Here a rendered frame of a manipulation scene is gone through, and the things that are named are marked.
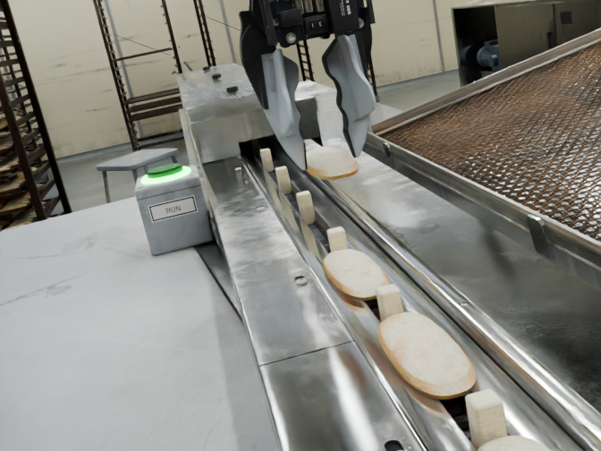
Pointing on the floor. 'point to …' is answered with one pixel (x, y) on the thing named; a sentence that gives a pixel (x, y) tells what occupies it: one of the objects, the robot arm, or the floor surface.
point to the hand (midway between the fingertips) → (325, 145)
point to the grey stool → (135, 163)
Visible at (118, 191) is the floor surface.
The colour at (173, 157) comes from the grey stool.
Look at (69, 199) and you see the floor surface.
